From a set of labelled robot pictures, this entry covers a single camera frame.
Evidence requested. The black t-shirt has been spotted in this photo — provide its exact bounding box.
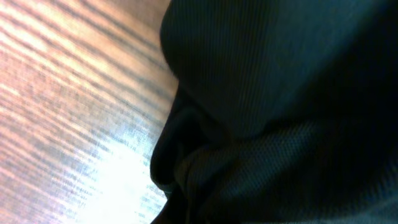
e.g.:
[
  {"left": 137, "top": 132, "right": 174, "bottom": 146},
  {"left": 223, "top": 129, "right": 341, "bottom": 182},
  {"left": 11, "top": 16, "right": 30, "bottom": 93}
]
[{"left": 150, "top": 0, "right": 397, "bottom": 223}]

